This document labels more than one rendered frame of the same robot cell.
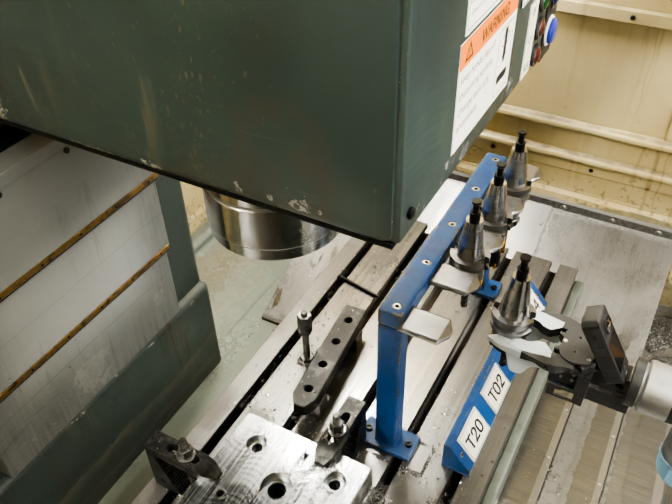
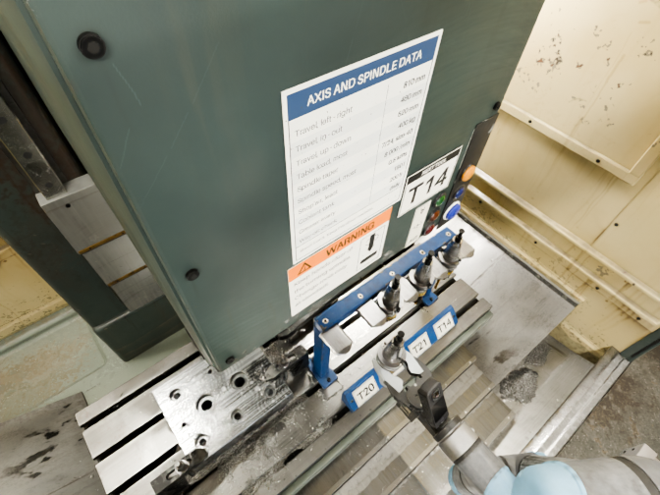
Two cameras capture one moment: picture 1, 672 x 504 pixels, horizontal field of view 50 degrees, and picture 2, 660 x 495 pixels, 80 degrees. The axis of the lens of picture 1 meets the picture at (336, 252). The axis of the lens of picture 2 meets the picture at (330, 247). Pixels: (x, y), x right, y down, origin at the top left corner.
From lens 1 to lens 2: 0.42 m
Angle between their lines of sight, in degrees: 18
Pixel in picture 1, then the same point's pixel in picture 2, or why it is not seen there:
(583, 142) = (536, 224)
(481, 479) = (358, 417)
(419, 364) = (361, 331)
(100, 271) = not seen: hidden behind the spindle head
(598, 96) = (556, 200)
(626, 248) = (538, 298)
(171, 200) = not seen: hidden behind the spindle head
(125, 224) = not seen: hidden behind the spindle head
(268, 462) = (242, 364)
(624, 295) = (522, 327)
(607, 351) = (429, 410)
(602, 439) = (458, 411)
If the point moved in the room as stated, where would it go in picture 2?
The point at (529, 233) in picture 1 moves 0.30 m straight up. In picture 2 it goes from (481, 263) to (512, 211)
